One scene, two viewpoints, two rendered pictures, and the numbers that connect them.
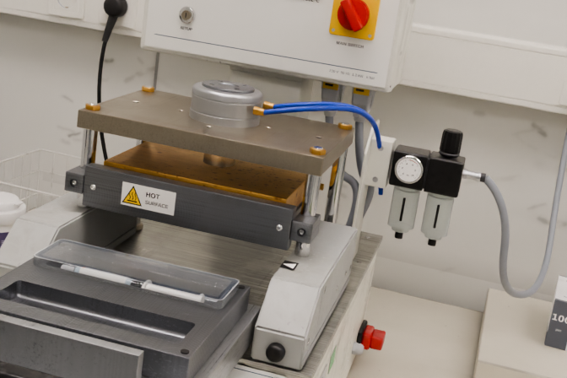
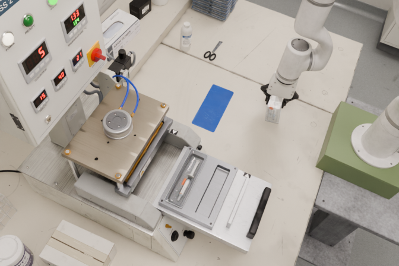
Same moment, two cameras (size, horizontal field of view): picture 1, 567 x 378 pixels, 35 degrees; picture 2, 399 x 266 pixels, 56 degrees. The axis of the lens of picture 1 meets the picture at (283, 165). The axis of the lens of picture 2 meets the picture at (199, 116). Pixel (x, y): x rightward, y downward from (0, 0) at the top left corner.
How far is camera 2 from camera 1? 116 cm
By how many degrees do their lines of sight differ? 76
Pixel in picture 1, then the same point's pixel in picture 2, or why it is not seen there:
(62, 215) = (135, 200)
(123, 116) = (129, 164)
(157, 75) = not seen: outside the picture
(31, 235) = (148, 212)
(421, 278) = not seen: hidden behind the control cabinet
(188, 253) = not seen: hidden behind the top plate
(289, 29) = (79, 80)
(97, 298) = (205, 189)
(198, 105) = (124, 135)
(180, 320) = (215, 167)
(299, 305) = (193, 135)
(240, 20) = (64, 97)
